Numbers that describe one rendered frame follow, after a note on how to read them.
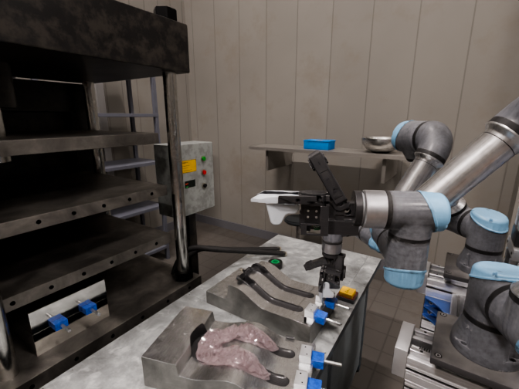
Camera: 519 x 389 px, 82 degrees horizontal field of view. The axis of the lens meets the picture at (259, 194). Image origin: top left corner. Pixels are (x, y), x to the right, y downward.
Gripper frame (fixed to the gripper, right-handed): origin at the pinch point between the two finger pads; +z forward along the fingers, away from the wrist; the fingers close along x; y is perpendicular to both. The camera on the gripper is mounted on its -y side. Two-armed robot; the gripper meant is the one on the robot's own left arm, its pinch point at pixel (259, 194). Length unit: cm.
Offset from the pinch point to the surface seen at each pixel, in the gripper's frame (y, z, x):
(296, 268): 52, -7, 101
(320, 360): 55, -16, 29
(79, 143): -12, 75, 42
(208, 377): 56, 16, 16
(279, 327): 57, -2, 47
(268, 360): 56, 0, 27
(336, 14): -153, -36, 265
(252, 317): 57, 10, 52
